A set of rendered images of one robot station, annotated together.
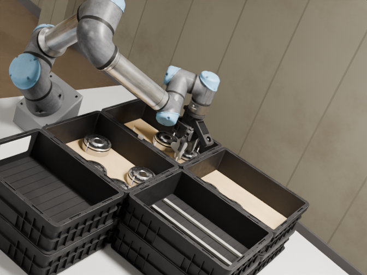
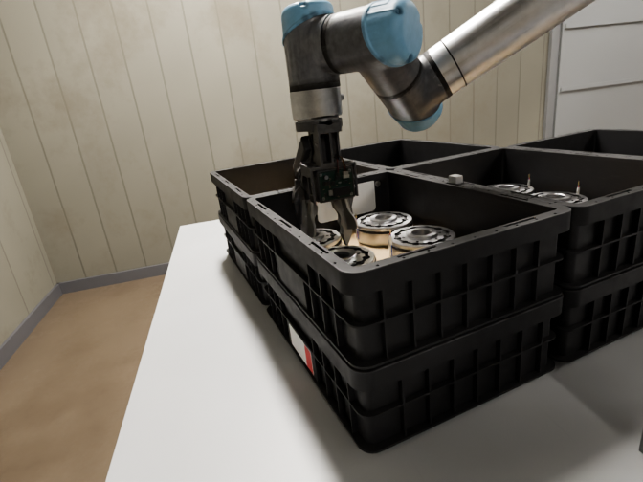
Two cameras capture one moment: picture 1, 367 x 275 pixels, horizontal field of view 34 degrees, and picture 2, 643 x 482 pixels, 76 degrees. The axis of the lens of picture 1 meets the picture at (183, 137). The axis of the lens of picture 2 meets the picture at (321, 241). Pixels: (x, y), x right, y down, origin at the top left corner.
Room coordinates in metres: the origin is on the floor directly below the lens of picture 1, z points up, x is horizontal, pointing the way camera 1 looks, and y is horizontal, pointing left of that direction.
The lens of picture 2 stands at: (2.50, 0.42, 1.08)
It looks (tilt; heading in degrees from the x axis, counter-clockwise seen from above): 19 degrees down; 223
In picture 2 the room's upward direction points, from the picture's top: 7 degrees counter-clockwise
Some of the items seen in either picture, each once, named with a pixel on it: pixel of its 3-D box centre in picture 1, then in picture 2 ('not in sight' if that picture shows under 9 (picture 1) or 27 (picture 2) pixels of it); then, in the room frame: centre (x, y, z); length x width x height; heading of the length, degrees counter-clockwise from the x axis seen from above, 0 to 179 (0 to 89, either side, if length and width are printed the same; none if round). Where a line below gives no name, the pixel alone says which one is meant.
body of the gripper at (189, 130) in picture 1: (190, 123); (323, 161); (2.03, 0.00, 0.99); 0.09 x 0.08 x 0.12; 58
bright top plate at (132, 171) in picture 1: (142, 175); not in sight; (1.77, 0.08, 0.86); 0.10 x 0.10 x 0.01
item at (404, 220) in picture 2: not in sight; (383, 221); (1.91, 0.02, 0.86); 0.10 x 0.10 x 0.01
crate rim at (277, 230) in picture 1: (246, 188); (287, 175); (1.85, -0.28, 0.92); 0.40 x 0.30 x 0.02; 65
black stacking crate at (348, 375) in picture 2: not in sight; (384, 305); (2.02, 0.09, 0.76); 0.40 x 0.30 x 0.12; 65
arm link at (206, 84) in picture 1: (205, 88); (312, 48); (2.02, -0.01, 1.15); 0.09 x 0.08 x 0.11; 94
